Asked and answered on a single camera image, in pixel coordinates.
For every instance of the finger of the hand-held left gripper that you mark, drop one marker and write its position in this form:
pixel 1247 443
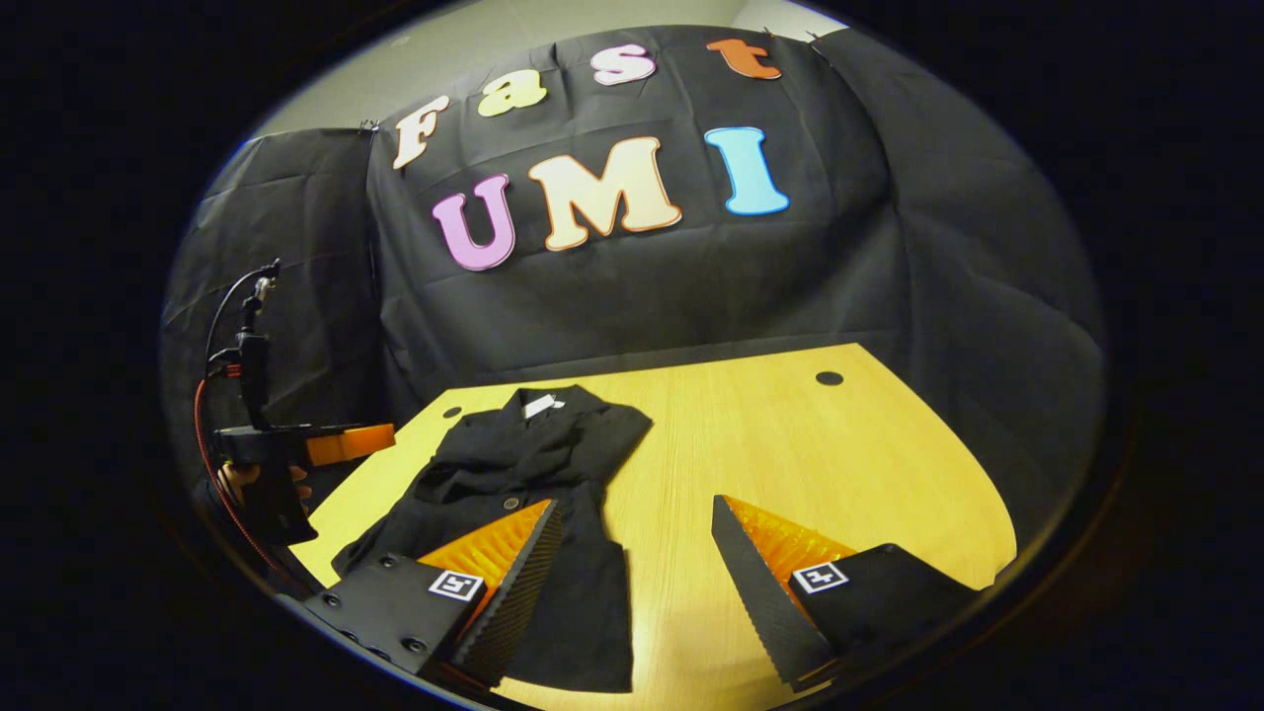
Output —
pixel 351 444

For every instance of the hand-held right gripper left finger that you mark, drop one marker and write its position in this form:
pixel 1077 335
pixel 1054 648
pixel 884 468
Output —
pixel 523 592

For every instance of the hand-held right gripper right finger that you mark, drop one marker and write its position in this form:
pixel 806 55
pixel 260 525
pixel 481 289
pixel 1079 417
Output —
pixel 755 602

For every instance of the black collared shirt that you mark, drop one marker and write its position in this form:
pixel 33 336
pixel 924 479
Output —
pixel 523 454

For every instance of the black backdrop cloth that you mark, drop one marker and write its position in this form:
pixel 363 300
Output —
pixel 691 286

